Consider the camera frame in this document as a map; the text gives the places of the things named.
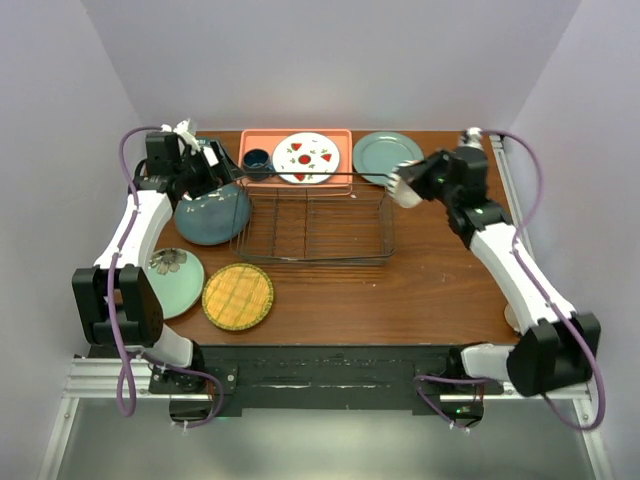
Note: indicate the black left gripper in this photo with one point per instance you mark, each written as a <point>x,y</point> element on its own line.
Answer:
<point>213,174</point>

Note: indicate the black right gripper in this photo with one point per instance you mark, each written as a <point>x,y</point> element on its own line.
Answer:
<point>417,173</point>

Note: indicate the white bowl blue striped outside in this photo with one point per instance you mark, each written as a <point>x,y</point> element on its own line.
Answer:
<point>399,190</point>

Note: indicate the black wire dish rack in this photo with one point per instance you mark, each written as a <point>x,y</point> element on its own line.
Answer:
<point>347,223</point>

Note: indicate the cream white mug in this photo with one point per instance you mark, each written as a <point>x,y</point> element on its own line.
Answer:
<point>511,319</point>

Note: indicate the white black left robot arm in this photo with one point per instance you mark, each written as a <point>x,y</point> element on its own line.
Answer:
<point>116,303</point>

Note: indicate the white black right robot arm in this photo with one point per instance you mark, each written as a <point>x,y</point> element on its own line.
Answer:
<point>557,345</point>

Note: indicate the dark blue mug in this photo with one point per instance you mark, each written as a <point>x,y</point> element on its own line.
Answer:
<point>257,165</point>

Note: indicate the grey green round plate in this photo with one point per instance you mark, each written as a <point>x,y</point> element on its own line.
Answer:
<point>377,154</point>

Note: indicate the dark teal speckled plate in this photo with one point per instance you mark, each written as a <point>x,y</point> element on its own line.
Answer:
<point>214,218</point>

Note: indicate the salmon pink plastic tray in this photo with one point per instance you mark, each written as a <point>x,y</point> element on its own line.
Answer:
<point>340,183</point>

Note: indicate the white watermelon pattern plate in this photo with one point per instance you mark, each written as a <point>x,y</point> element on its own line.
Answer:
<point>306,158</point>

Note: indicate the mint green flower plate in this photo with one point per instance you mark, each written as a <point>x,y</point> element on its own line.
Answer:
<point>177,278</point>

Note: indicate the yellow woven round coaster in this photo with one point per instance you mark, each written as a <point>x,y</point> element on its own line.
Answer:
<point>237,297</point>

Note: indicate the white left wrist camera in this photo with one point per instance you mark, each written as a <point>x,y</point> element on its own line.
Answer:
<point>186,130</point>

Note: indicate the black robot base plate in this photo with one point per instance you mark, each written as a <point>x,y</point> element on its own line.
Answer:
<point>339,378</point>

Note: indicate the aluminium frame rail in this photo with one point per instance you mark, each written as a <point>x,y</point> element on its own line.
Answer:
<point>432,292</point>

